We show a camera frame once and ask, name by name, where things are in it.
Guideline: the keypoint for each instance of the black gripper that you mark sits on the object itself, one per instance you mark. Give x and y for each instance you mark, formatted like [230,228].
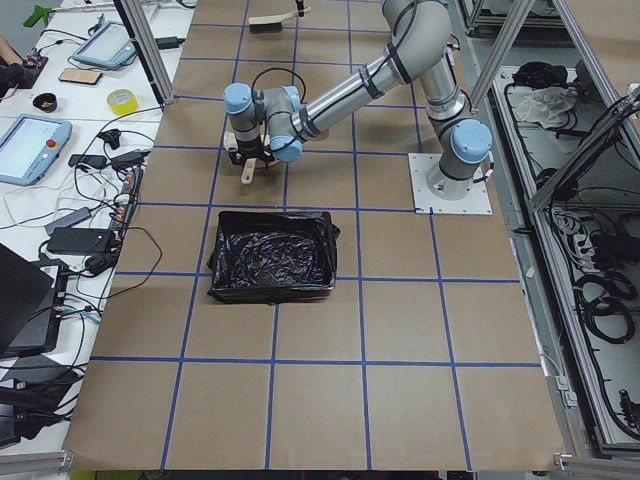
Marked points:
[248,148]

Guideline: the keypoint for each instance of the beige hand brush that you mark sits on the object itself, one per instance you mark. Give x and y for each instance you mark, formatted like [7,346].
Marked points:
[274,23]

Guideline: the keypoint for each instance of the beige plastic dustpan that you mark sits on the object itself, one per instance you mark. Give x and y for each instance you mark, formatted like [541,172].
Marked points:
[248,162]

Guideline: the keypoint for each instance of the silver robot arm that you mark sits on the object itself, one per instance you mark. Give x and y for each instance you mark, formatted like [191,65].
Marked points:
[272,124]

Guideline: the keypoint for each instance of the black lined trash bin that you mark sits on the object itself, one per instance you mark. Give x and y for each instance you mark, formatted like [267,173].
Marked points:
[273,257]

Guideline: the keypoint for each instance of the far teach pendant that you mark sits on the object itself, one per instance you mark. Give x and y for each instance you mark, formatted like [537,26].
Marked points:
[109,47]

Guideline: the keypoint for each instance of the teach pendant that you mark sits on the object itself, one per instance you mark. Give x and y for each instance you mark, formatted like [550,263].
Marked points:
[30,146]
[109,47]

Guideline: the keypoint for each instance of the yellow tape roll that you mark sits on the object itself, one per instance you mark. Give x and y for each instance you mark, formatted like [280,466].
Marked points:
[122,102]

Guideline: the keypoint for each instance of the black webcam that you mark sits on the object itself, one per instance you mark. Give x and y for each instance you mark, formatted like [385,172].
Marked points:
[111,138]

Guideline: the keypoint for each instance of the brown phone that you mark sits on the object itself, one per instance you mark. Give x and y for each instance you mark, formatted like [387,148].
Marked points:
[79,76]

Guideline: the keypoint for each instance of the white crumpled cloth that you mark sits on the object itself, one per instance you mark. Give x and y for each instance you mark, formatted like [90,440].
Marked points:
[548,107]

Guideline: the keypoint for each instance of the small black bowl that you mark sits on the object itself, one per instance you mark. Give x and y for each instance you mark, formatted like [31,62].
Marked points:
[45,102]

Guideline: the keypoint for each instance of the near teach pendant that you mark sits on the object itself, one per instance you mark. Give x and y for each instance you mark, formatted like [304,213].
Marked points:
[30,146]

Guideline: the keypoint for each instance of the black power adapter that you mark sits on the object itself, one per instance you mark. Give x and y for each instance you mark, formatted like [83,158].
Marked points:
[80,241]

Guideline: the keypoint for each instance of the black laptop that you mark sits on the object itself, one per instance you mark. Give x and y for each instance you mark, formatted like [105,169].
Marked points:
[32,296]

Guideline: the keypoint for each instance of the aluminium frame post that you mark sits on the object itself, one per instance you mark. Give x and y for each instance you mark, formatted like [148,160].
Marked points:
[135,21]

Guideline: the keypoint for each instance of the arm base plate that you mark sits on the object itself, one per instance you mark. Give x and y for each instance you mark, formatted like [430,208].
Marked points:
[434,193]

